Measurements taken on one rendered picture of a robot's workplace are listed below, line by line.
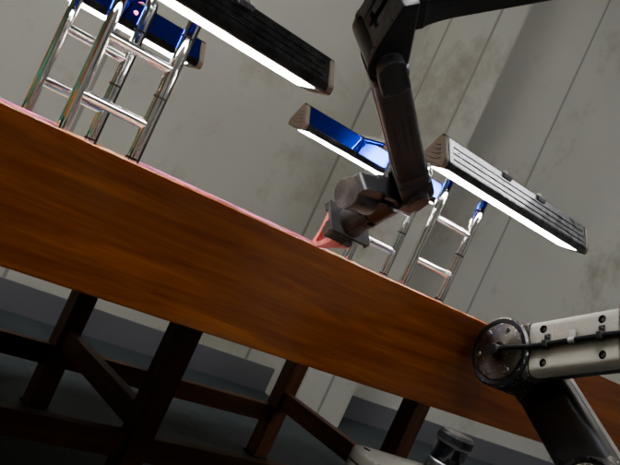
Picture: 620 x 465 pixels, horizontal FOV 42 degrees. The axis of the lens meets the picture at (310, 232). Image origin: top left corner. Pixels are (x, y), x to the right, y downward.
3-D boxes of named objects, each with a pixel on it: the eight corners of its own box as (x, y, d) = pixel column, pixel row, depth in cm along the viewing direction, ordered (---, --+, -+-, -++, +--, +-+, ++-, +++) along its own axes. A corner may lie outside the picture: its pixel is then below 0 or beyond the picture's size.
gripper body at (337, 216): (322, 203, 151) (351, 184, 146) (360, 221, 157) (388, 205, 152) (324, 232, 147) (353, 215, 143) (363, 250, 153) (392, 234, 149)
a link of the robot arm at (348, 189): (435, 200, 140) (418, 160, 144) (392, 185, 132) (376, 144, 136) (385, 235, 147) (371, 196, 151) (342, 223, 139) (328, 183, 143)
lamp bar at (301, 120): (442, 208, 261) (452, 187, 261) (302, 127, 223) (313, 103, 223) (425, 202, 268) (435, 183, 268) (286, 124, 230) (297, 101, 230)
